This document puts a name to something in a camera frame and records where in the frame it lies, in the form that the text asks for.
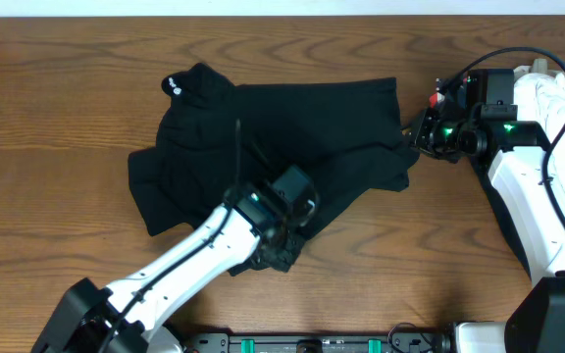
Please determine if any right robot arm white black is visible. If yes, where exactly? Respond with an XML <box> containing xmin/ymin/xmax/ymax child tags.
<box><xmin>405</xmin><ymin>101</ymin><xmax>565</xmax><ymax>352</ymax></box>

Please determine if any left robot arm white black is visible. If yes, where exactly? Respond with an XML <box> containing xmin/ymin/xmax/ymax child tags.
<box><xmin>32</xmin><ymin>189</ymin><xmax>319</xmax><ymax>352</ymax></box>

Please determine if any black t-shirt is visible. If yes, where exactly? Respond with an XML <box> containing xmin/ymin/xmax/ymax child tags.
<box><xmin>128</xmin><ymin>62</ymin><xmax>421</xmax><ymax>276</ymax></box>

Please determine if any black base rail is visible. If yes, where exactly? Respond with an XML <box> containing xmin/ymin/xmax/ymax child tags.
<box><xmin>182</xmin><ymin>323</ymin><xmax>454</xmax><ymax>353</ymax></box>

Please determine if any dark garment with red trim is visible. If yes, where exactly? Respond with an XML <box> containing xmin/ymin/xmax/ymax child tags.
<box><xmin>430</xmin><ymin>93</ymin><xmax>530</xmax><ymax>271</ymax></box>

